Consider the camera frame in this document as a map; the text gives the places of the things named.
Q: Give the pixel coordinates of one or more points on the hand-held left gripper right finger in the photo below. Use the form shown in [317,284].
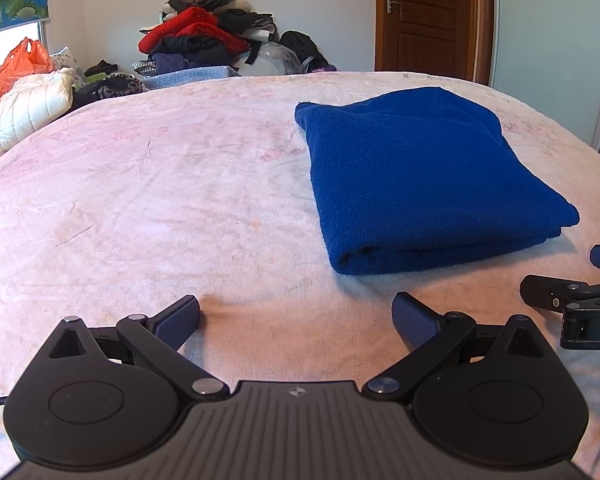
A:
[415,322]

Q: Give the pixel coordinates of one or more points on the dark patterned clothing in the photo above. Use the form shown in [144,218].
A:
[110,87]

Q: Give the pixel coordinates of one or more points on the light blue fleece blanket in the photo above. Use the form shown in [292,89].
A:
[190,76]

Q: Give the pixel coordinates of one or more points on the pale wardrobe sliding door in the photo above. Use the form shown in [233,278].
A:
[545,35]

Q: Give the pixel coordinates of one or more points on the orange plastic bag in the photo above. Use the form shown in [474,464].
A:
[15,67]

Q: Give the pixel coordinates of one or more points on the blue beaded sweater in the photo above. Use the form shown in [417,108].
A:
[420,170]

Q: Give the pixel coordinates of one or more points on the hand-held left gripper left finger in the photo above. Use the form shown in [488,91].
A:
[177,322]

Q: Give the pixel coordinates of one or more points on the pink bed blanket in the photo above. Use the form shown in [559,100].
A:
[155,185]

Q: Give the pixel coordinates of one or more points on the window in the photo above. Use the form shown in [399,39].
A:
[0,47]

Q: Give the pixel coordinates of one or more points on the black bag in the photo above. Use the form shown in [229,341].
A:
[300,42]

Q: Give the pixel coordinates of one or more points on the brown wooden door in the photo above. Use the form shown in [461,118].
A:
[425,20]

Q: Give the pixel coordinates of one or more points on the floral pillow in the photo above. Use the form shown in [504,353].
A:
[67,62]

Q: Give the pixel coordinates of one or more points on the white quilted duvet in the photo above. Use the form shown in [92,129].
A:
[25,102]

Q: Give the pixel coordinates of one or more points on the pile of clothes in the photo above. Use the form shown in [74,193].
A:
[190,25]

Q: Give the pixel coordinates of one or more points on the clear plastic bag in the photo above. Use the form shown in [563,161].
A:
[275,60]

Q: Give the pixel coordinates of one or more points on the black handbag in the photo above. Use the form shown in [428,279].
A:
[102,67]

